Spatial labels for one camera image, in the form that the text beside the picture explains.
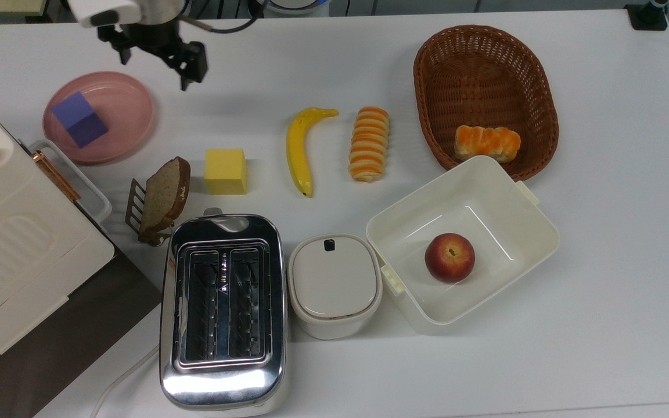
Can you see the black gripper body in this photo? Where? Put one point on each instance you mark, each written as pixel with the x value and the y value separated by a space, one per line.
pixel 148 36

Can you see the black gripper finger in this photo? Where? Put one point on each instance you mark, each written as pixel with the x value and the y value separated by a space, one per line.
pixel 123 55
pixel 194 61

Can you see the purple cube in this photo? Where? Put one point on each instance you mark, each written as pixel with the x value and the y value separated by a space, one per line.
pixel 82 122

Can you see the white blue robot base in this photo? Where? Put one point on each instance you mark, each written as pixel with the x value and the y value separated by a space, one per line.
pixel 297 7

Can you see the pink plate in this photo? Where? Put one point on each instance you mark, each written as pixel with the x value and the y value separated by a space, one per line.
pixel 125 110

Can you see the yellow cube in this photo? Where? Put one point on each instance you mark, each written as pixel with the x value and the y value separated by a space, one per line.
pixel 226 171

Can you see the pale yellow desk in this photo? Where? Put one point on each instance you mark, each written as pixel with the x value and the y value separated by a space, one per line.
pixel 0 6

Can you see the yellow banana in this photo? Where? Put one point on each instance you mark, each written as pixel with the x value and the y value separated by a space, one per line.
pixel 297 151

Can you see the brown bread slice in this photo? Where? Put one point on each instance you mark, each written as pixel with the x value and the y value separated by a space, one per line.
pixel 163 194

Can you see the metal toast rack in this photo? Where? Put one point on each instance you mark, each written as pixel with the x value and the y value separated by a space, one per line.
pixel 132 203

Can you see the long striped bread roll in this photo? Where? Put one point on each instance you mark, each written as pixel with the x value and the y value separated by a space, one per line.
pixel 369 142

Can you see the small white lidded container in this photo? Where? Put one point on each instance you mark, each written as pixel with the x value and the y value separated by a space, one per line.
pixel 334 284

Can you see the brown wicker basket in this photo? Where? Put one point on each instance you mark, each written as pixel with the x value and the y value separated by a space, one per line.
pixel 474 75

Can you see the short striped bread loaf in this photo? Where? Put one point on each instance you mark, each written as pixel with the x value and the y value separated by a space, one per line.
pixel 487 143

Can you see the red apple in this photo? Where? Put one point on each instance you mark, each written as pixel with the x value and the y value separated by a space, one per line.
pixel 449 258

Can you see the chrome two-slot toaster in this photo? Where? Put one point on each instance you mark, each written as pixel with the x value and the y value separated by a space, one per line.
pixel 224 383

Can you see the open white plastic container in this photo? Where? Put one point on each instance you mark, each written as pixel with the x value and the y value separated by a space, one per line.
pixel 503 209

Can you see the black camera stand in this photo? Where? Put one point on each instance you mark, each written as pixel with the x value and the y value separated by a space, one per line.
pixel 647 16

